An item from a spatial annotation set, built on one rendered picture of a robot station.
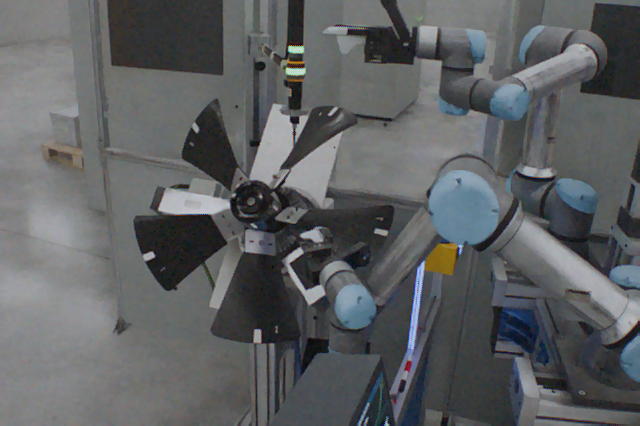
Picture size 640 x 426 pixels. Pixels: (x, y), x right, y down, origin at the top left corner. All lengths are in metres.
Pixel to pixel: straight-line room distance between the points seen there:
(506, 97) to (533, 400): 0.63
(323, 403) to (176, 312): 2.15
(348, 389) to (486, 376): 1.68
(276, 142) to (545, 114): 0.82
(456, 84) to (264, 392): 1.19
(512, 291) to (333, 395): 0.98
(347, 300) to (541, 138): 0.81
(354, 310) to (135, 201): 1.81
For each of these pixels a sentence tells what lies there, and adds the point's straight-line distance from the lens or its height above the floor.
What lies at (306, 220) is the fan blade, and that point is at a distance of 1.44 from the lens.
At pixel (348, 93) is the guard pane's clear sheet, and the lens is 2.11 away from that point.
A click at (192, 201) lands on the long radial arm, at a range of 1.74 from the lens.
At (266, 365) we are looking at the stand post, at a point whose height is 0.60.
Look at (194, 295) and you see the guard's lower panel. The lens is 2.78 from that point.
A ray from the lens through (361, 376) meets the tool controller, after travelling 0.83.
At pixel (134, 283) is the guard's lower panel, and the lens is 2.98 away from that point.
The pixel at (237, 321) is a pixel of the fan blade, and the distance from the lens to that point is 1.42.
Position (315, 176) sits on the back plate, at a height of 1.19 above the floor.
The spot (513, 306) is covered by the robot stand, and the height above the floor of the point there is 0.91.
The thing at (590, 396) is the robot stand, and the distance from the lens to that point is 1.25.
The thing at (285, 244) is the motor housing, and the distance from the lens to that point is 1.58.
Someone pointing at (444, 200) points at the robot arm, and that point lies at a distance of 0.95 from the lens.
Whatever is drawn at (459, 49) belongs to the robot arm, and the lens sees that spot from 1.30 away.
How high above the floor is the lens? 1.78
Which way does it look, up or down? 21 degrees down
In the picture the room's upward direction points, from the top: 2 degrees clockwise
